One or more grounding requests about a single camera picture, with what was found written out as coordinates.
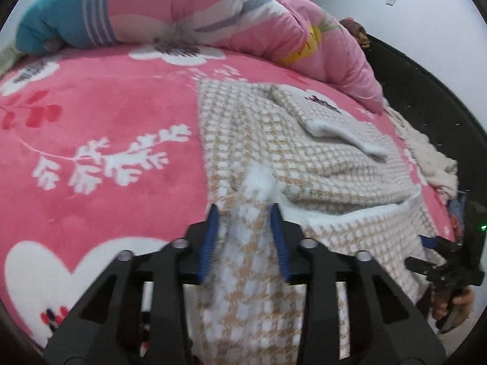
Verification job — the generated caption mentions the person's right hand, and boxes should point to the person's right hand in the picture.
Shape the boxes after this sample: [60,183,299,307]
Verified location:
[432,288,475,326]

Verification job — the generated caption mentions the person lying in maroon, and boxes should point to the person lying in maroon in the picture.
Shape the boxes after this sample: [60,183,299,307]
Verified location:
[243,0,373,49]

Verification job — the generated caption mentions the pink floral bed blanket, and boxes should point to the pink floral bed blanket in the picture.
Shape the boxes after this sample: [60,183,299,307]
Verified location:
[1,45,453,347]

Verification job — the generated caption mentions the beige white houndstooth coat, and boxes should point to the beige white houndstooth coat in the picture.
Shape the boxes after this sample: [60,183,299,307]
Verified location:
[190,79,437,364]

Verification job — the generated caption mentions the cream fluffy blanket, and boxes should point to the cream fluffy blanket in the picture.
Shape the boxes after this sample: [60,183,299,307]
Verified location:
[385,106,459,204]

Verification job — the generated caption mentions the pink and blue quilt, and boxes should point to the pink and blue quilt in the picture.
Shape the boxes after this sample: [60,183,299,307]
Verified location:
[15,0,384,114]

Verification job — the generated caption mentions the green grey mat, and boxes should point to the green grey mat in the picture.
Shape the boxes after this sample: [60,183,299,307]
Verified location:
[0,44,25,78]

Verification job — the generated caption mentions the black padded headboard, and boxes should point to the black padded headboard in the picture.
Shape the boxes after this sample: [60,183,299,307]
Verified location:
[362,34,487,206]

